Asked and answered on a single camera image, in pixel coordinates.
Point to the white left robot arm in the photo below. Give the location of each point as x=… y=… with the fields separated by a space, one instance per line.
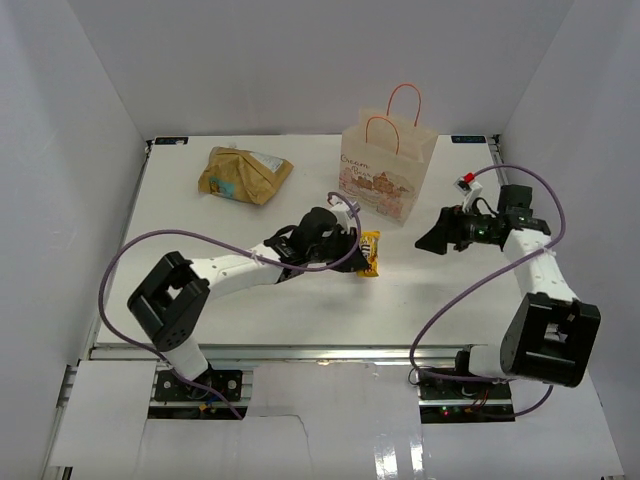
x=168 y=302

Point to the blue left corner label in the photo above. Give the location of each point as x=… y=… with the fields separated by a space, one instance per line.
x=171 y=140

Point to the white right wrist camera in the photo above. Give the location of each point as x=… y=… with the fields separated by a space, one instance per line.
x=470 y=188

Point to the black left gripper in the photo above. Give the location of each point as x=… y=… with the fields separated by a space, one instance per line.
x=348 y=240

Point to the blue right corner label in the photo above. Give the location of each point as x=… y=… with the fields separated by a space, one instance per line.
x=468 y=139

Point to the cream paper bag orange handles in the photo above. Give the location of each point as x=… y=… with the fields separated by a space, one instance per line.
x=384 y=159

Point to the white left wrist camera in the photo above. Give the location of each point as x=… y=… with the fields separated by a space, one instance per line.
x=345 y=212

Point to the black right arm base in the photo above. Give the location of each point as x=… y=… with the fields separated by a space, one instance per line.
x=447 y=402

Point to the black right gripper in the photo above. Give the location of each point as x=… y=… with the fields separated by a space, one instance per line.
x=449 y=229

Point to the blue corner label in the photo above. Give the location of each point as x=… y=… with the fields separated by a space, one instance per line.
x=171 y=140
x=468 y=139

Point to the brown paper snack pouch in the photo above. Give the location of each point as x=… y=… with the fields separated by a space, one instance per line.
x=243 y=175

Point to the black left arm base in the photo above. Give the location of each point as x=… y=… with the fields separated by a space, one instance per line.
x=170 y=389

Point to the aluminium front rail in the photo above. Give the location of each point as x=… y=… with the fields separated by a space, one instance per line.
x=265 y=353

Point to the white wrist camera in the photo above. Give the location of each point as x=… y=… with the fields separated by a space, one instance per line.
x=345 y=212
x=470 y=188

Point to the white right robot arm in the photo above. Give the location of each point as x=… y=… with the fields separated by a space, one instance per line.
x=552 y=333

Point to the yellow M&M's packet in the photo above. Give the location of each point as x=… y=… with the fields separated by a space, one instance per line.
x=369 y=242

